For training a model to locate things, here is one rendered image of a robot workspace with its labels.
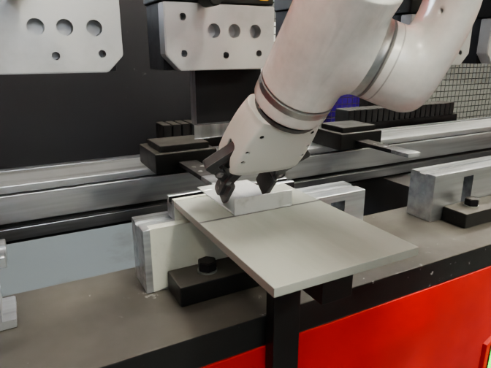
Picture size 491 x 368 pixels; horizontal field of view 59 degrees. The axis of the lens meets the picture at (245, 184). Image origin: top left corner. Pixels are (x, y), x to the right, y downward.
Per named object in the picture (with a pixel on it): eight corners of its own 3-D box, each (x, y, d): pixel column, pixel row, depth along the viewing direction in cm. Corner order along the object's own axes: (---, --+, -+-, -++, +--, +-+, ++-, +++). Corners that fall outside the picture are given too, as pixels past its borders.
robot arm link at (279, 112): (318, 57, 50) (307, 77, 52) (249, 57, 46) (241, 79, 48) (352, 111, 46) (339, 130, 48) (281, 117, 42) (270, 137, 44)
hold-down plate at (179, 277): (180, 308, 57) (180, 288, 56) (167, 289, 62) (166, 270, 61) (356, 259, 71) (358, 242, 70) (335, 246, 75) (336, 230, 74)
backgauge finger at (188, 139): (186, 199, 65) (185, 167, 64) (139, 162, 87) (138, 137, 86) (256, 188, 71) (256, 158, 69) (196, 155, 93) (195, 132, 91)
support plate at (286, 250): (273, 299, 38) (274, 288, 38) (174, 207, 61) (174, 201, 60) (418, 255, 46) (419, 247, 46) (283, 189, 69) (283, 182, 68)
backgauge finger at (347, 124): (391, 166, 84) (394, 141, 83) (310, 142, 106) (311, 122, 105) (434, 159, 90) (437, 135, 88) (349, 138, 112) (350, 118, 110)
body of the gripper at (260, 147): (315, 73, 51) (280, 135, 60) (237, 75, 47) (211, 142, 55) (344, 121, 48) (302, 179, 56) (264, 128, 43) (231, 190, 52)
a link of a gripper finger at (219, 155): (262, 127, 51) (261, 153, 56) (199, 147, 50) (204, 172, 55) (267, 135, 50) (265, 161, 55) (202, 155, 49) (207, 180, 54)
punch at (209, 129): (196, 140, 60) (194, 69, 58) (191, 137, 62) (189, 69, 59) (260, 133, 65) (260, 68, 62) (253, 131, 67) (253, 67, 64)
